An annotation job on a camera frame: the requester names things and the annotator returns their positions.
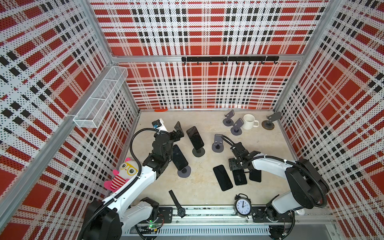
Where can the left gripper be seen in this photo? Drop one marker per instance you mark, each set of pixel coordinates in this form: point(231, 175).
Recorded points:
point(178, 130)

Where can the black alarm clock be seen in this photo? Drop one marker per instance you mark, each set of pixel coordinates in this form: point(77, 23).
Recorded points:
point(242, 206)

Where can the white ceramic mug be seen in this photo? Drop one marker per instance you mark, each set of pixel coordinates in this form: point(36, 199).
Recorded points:
point(250, 122)

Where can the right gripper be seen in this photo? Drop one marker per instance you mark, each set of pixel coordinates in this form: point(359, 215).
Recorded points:
point(232, 164)

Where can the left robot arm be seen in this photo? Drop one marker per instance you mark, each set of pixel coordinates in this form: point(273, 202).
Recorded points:
point(108, 219)

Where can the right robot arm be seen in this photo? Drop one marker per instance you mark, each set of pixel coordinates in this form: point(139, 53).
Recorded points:
point(307, 190)

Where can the pink white plush toy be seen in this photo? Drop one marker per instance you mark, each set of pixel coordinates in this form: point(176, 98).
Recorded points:
point(126, 171)

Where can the green phone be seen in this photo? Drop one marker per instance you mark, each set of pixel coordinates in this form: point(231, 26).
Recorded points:
point(239, 177)

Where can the purple phone stand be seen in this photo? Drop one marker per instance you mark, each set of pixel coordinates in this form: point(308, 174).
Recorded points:
point(228, 119)

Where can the grey stand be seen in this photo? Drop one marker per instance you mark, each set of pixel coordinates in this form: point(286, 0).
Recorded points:
point(218, 145)
point(198, 153)
point(185, 172)

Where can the black hook rail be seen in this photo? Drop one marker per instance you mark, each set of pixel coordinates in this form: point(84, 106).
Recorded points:
point(261, 59)

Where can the white wire mesh basket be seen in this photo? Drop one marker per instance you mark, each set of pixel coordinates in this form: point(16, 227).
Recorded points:
point(107, 87)

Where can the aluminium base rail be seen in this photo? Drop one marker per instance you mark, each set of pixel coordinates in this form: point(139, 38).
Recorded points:
point(221, 220)

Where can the black phone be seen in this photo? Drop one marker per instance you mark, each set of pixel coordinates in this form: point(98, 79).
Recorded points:
point(179, 159)
point(195, 138)
point(255, 175)
point(223, 178)

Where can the black wrist watch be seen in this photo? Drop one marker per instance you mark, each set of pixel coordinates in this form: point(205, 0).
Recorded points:
point(181, 211)

